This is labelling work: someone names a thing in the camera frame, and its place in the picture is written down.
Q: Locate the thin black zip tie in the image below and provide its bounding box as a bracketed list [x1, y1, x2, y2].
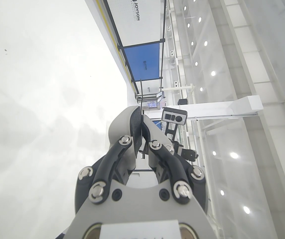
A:
[140, 79, 144, 139]

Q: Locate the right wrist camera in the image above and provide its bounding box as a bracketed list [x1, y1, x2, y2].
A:
[161, 107, 188, 151]

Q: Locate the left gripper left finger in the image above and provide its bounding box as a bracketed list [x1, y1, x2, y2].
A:
[75, 106, 143, 212]

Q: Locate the white perforated partition panel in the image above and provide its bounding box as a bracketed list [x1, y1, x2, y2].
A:
[93, 0, 168, 48]

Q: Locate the blue partition panel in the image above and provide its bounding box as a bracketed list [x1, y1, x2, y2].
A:
[123, 41, 163, 82]

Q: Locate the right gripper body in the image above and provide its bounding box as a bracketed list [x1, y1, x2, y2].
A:
[177, 147, 199, 162]

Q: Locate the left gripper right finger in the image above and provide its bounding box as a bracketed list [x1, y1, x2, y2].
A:
[142, 115, 208, 213]

